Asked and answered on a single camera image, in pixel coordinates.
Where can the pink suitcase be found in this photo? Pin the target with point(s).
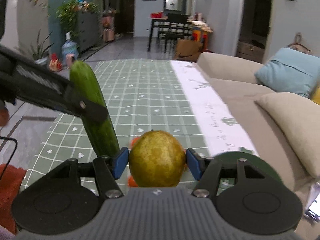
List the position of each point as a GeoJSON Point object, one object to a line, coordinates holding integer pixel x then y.
{"type": "Point", "coordinates": [108, 35]}

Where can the green cucumber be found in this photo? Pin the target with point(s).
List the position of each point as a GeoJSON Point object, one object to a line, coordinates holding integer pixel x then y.
{"type": "Point", "coordinates": [101, 134]}

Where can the brown paper shopping bag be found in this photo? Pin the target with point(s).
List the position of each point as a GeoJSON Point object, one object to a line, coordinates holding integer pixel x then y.
{"type": "Point", "coordinates": [187, 50]}

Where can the yellow cushion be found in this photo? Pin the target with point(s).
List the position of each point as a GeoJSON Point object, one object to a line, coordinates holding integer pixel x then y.
{"type": "Point", "coordinates": [315, 94]}

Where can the orange tangerine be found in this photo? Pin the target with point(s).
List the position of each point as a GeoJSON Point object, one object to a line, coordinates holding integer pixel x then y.
{"type": "Point", "coordinates": [131, 182]}
{"type": "Point", "coordinates": [134, 140]}

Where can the smartphone on stand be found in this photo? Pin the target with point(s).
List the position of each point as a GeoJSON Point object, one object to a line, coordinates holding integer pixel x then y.
{"type": "Point", "coordinates": [312, 211]}

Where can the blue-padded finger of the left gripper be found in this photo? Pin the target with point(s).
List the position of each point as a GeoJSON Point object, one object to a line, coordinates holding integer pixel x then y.
{"type": "Point", "coordinates": [80, 106]}

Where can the green trailing houseplant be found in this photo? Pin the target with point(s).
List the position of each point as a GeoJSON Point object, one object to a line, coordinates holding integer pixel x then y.
{"type": "Point", "coordinates": [67, 14]}

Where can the green checked tablecloth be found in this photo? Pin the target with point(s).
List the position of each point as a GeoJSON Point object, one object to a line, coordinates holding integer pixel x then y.
{"type": "Point", "coordinates": [142, 95]}

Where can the pink small heater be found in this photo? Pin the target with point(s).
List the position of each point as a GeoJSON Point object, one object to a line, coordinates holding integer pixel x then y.
{"type": "Point", "coordinates": [70, 58]}

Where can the person's left hand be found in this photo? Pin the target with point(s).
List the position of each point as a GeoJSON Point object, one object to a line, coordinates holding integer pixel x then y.
{"type": "Point", "coordinates": [4, 114]}

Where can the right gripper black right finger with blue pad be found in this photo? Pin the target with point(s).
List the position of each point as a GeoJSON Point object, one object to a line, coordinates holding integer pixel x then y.
{"type": "Point", "coordinates": [246, 197]}

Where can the yellow-green mango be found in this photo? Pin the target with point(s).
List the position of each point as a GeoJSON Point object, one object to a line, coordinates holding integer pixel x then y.
{"type": "Point", "coordinates": [157, 159]}

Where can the blue water jug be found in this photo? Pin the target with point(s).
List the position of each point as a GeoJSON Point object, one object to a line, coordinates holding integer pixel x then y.
{"type": "Point", "coordinates": [70, 47]}

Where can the orange front tangerine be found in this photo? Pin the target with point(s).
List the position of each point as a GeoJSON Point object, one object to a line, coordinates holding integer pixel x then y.
{"type": "Point", "coordinates": [131, 182]}

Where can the beige cushion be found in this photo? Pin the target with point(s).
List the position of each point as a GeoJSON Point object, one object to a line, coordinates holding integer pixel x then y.
{"type": "Point", "coordinates": [298, 118]}

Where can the light blue cushion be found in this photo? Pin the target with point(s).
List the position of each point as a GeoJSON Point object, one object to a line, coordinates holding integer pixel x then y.
{"type": "Point", "coordinates": [290, 71]}

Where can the dark dining table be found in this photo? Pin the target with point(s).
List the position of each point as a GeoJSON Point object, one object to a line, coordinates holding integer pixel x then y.
{"type": "Point", "coordinates": [162, 25]}

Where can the dark grey drawer cabinet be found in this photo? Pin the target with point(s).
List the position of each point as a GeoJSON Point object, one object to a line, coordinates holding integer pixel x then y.
{"type": "Point", "coordinates": [88, 30]}

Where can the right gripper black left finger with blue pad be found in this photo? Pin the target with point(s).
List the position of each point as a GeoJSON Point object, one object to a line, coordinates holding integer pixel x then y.
{"type": "Point", "coordinates": [70, 195]}

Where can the black dining chair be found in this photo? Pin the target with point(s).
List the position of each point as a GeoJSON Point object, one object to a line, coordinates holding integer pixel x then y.
{"type": "Point", "coordinates": [178, 28]}

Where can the red orange stool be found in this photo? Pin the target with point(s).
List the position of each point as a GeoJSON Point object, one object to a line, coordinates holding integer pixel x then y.
{"type": "Point", "coordinates": [201, 36]}

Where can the beige sofa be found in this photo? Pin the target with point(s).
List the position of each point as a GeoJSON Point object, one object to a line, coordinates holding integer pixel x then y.
{"type": "Point", "coordinates": [234, 81]}

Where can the red toy bag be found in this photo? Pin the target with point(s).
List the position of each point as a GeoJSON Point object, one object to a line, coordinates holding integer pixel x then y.
{"type": "Point", "coordinates": [55, 65]}

